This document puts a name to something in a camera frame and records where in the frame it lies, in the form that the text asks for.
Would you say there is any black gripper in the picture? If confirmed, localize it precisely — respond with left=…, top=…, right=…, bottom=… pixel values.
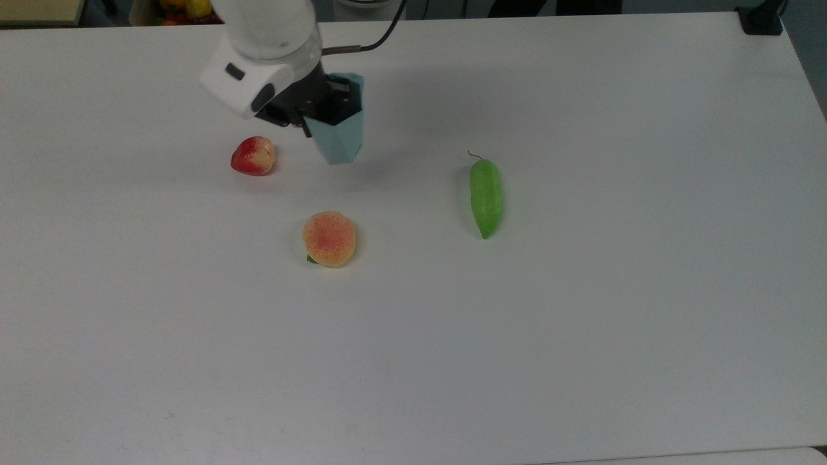
left=255, top=63, right=361, bottom=139

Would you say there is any teal hexagonal mug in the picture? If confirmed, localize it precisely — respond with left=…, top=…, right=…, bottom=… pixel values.
left=304, top=72, right=365, bottom=165

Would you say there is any small red yellow toy fruit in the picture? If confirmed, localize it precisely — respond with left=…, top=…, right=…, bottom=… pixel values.
left=230, top=136, right=277, bottom=177

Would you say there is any orange yellow toy peach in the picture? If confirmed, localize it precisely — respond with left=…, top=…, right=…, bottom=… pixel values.
left=302, top=211, right=357, bottom=269

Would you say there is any box of toy fruit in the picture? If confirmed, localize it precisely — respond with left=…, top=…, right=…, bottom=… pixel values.
left=129, top=0, right=224, bottom=27

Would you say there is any green toy cucumber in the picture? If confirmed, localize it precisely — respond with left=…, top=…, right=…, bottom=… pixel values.
left=467, top=150, right=505, bottom=240

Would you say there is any tan flat board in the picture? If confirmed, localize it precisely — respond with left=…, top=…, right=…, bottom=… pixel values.
left=0, top=0, right=87, bottom=27

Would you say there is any black stand base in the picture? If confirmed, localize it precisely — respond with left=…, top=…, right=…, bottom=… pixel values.
left=737, top=0, right=788, bottom=37

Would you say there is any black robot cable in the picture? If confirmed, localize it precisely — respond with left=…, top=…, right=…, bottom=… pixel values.
left=321, top=0, right=408, bottom=57

